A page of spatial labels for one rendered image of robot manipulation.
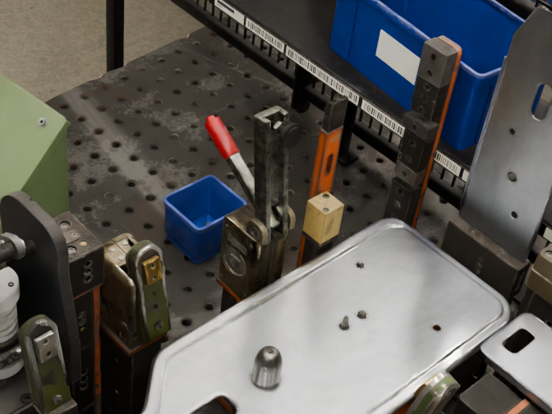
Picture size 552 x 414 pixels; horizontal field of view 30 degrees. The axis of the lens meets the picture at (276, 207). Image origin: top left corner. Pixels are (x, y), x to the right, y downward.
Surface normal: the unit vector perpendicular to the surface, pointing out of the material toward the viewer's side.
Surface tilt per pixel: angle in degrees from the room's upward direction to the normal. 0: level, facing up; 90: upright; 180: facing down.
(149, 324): 78
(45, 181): 90
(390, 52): 90
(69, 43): 0
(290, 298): 0
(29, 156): 42
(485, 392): 0
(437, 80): 90
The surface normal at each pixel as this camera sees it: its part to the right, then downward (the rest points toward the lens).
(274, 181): 0.68, 0.44
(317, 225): -0.73, 0.40
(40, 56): 0.11, -0.73
